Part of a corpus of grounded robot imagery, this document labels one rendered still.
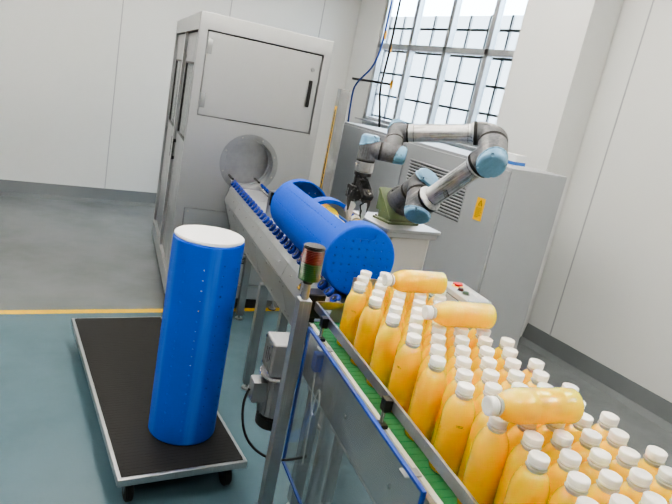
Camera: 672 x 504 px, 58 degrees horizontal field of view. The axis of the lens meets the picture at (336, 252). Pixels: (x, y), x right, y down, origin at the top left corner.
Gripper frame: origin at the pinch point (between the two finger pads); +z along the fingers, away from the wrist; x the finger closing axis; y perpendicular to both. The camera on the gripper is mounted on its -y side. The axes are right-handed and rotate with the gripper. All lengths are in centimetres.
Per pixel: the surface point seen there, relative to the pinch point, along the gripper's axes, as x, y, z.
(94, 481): 90, -5, 119
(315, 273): 41, -75, 0
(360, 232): 8.1, -26.3, -1.6
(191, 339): 60, -3, 55
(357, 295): 20, -61, 10
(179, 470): 59, -19, 104
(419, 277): 2, -65, 1
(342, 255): 12.9, -25.5, 8.1
